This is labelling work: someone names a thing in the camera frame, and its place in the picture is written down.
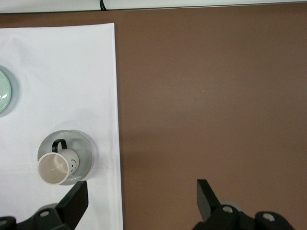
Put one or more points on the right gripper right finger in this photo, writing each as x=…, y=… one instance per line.
x=208, y=203

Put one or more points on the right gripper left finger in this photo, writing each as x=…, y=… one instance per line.
x=72, y=203

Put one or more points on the gray plate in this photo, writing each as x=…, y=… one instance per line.
x=84, y=158

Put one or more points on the green plate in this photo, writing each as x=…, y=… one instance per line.
x=3, y=91

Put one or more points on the white cloth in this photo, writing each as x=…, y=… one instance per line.
x=60, y=72

